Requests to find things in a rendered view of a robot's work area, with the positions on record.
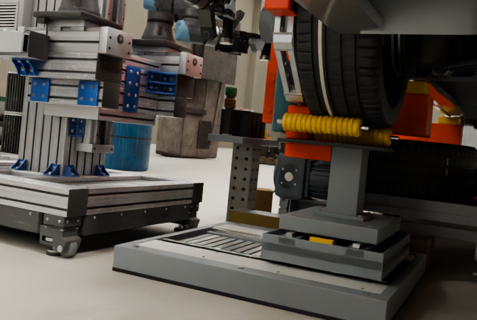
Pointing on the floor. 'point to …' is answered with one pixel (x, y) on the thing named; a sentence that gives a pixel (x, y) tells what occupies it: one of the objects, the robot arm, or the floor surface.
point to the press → (199, 106)
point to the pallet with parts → (270, 154)
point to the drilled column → (243, 177)
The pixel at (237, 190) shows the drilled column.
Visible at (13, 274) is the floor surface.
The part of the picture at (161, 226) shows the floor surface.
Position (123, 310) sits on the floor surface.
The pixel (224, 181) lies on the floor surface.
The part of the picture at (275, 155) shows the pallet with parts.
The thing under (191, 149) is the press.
